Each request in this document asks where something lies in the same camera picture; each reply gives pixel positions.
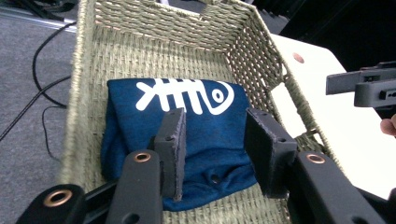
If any silver floor rail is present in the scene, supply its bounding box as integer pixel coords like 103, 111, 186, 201
0, 5, 78, 33

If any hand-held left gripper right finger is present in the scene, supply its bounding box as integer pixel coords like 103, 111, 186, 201
245, 107, 299, 200

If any green woven basket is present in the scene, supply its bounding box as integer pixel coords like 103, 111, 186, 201
59, 0, 344, 224

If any thin black floor cable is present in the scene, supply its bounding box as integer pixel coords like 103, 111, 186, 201
40, 105, 68, 163

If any dark blue garment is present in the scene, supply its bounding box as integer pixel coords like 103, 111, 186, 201
100, 77, 260, 213

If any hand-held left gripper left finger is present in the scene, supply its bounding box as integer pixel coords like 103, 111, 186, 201
153, 107, 187, 202

